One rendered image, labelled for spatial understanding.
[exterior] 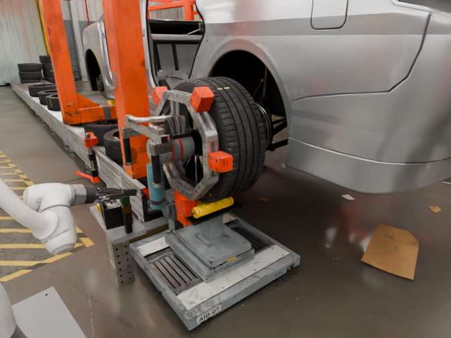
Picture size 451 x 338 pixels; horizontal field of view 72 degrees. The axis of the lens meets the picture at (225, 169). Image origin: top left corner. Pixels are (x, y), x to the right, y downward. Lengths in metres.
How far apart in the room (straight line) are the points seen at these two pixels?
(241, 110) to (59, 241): 0.91
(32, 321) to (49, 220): 0.39
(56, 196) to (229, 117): 0.77
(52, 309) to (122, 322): 0.52
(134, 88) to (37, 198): 0.94
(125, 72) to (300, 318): 1.67
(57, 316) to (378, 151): 1.37
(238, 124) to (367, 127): 0.54
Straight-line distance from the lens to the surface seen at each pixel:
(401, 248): 2.55
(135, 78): 1.99
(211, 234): 1.89
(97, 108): 3.96
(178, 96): 1.52
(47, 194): 1.32
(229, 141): 1.38
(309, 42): 1.48
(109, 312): 1.93
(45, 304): 1.48
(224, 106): 1.42
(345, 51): 1.38
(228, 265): 1.89
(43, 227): 1.22
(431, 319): 2.09
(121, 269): 2.00
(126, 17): 1.98
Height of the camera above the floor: 1.32
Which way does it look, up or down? 21 degrees down
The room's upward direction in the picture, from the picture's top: straight up
